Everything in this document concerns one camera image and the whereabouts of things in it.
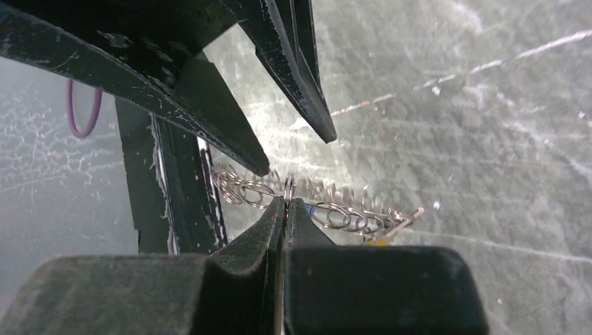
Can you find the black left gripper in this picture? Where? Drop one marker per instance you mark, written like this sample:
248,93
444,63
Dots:
147,53

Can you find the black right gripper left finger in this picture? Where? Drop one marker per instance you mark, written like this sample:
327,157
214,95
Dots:
235,290

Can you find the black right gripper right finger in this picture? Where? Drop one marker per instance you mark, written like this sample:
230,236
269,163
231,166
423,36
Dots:
333,289

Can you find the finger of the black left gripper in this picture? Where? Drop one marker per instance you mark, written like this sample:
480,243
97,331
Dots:
283,34

